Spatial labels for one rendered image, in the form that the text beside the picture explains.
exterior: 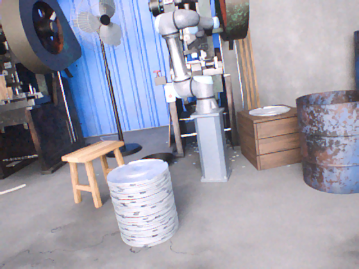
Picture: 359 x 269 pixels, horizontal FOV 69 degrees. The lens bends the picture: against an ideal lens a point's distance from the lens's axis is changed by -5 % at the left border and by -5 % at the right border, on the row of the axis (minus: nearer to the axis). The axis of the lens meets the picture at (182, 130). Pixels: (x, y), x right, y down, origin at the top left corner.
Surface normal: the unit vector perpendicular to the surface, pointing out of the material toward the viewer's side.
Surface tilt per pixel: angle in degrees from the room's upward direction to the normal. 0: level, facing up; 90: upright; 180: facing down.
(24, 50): 121
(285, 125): 90
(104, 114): 90
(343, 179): 92
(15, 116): 90
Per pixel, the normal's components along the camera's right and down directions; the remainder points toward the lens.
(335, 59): -0.05, 0.23
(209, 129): -0.32, 0.26
